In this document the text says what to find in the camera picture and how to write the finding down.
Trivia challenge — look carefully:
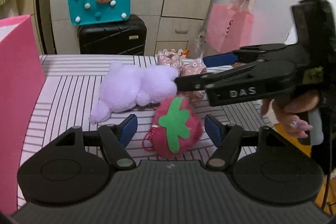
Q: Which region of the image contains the pink floral scrunchie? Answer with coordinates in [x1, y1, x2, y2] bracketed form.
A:
[157, 49, 207, 106]

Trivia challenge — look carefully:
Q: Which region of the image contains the pink strawberry plush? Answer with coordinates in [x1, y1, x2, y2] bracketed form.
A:
[142, 97, 203, 159]

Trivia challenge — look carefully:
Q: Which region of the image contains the purple plush toy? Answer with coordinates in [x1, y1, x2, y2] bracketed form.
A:
[89, 62, 179, 124]

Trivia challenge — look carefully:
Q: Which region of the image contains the person's right hand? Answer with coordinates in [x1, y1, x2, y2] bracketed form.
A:
[261, 91, 319, 139]

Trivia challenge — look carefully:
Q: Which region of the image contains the pink paper gift bag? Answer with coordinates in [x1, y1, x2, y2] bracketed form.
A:
[206, 0, 255, 53]

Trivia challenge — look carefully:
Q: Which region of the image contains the black suitcase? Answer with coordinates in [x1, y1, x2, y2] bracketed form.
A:
[77, 14, 147, 56]

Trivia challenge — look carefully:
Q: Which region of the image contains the pink cardboard box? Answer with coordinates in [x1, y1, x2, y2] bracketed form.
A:
[1, 15, 46, 214]

